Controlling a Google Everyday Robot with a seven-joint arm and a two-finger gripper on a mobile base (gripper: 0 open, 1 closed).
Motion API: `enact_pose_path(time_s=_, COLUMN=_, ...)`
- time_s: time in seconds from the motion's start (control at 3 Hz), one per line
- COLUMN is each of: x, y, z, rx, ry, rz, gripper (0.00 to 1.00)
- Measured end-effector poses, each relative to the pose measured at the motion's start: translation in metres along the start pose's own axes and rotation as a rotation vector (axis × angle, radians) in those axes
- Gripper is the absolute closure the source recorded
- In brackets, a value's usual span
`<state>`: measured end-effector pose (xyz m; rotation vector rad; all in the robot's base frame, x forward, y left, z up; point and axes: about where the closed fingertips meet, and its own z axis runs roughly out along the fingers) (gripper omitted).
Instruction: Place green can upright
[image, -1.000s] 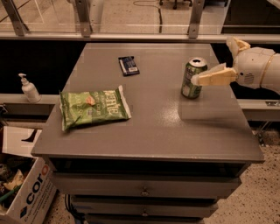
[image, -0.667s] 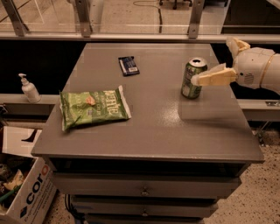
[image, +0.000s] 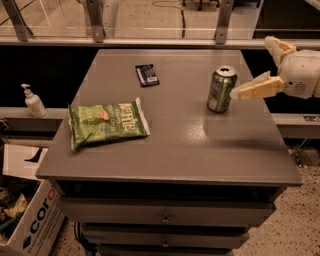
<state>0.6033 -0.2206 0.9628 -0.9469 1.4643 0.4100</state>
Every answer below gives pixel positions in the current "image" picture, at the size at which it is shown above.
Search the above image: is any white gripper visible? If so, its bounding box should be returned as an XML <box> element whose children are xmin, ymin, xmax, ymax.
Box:
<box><xmin>230</xmin><ymin>36</ymin><xmax>320</xmax><ymax>100</ymax></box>

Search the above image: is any green soda can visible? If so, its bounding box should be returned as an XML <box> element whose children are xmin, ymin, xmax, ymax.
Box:
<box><xmin>207</xmin><ymin>65</ymin><xmax>237</xmax><ymax>113</ymax></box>

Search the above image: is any metal glass railing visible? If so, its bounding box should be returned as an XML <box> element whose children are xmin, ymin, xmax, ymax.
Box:
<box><xmin>0</xmin><ymin>0</ymin><xmax>319</xmax><ymax>50</ymax></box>

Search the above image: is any dark blue snack packet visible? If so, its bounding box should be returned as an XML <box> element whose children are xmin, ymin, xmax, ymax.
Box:
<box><xmin>135</xmin><ymin>64</ymin><xmax>160</xmax><ymax>87</ymax></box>

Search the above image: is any grey drawer cabinet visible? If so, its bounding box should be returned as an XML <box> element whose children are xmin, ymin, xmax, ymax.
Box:
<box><xmin>37</xmin><ymin>50</ymin><xmax>301</xmax><ymax>256</ymax></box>

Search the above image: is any green kettle chips bag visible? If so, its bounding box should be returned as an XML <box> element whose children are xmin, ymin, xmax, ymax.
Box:
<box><xmin>68</xmin><ymin>98</ymin><xmax>150</xmax><ymax>150</ymax></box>

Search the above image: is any white pump dispenser bottle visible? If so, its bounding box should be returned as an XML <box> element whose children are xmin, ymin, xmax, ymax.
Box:
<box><xmin>21</xmin><ymin>84</ymin><xmax>47</xmax><ymax>118</ymax></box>

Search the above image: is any white cardboard box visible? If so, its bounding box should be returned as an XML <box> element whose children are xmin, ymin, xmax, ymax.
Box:
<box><xmin>0</xmin><ymin>144</ymin><xmax>65</xmax><ymax>256</ymax></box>

